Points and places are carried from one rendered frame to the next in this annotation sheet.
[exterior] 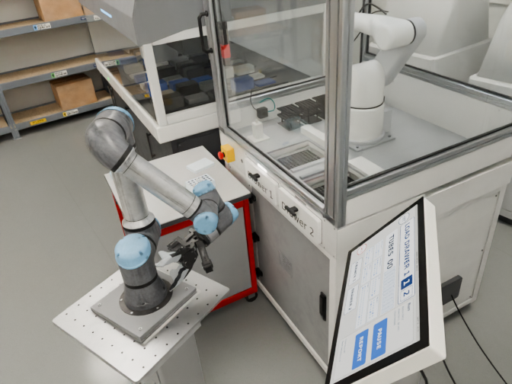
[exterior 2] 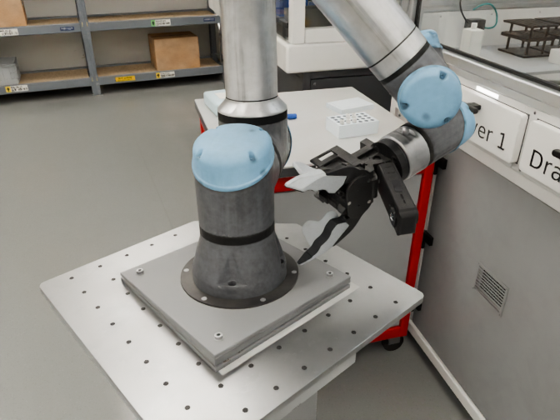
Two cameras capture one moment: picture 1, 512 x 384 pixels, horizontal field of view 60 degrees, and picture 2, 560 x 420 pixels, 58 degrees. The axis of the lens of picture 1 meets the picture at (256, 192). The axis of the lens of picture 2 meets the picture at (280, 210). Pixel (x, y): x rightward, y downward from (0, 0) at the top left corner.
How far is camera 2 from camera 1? 86 cm
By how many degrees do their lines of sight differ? 9
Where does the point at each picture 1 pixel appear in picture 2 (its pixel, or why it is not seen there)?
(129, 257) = (223, 161)
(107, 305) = (156, 277)
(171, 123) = (311, 43)
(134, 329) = (204, 335)
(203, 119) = not seen: hidden behind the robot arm
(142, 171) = not seen: outside the picture
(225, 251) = (374, 249)
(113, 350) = (147, 373)
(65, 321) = (64, 292)
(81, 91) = (182, 50)
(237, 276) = not seen: hidden behind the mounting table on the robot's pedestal
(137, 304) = (220, 282)
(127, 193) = (244, 27)
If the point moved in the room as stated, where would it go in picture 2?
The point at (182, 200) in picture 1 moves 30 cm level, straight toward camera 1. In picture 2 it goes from (387, 21) to (487, 94)
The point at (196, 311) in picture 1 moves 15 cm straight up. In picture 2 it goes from (348, 326) to (356, 239)
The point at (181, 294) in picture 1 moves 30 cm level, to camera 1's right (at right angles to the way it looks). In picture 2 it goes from (317, 283) to (520, 303)
